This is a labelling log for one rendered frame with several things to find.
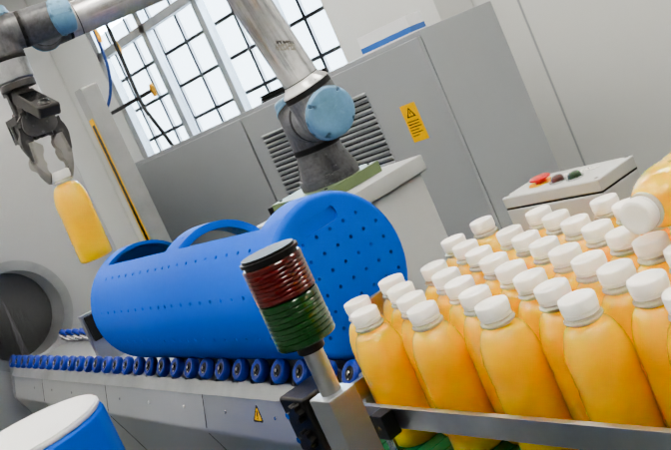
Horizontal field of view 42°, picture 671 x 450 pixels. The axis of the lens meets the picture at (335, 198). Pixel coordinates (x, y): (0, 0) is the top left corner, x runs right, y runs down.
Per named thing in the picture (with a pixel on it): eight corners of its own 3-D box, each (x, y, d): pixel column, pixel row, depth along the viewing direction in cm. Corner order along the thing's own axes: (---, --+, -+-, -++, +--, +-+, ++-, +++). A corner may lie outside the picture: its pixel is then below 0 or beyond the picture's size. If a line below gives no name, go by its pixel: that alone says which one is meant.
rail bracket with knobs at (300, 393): (348, 426, 134) (322, 367, 133) (376, 430, 128) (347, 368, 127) (300, 463, 128) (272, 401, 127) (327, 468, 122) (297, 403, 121)
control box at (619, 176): (558, 227, 152) (536, 174, 151) (656, 213, 136) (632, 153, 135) (523, 252, 147) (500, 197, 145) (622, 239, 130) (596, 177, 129)
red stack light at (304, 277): (294, 282, 92) (279, 248, 92) (328, 278, 87) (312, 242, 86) (247, 310, 88) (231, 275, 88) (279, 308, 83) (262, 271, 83)
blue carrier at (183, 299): (216, 319, 227) (166, 223, 223) (433, 305, 156) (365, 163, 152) (124, 379, 211) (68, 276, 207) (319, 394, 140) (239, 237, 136)
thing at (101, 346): (131, 348, 256) (108, 300, 254) (136, 348, 253) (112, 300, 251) (101, 365, 250) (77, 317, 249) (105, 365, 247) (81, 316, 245)
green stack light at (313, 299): (314, 324, 93) (295, 282, 92) (347, 322, 87) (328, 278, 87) (267, 354, 89) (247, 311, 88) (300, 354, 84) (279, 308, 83)
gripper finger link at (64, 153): (74, 173, 183) (50, 135, 181) (85, 168, 178) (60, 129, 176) (62, 180, 181) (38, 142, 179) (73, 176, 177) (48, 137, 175)
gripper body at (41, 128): (49, 138, 183) (26, 83, 181) (64, 130, 176) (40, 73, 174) (15, 149, 178) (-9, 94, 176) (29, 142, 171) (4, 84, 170)
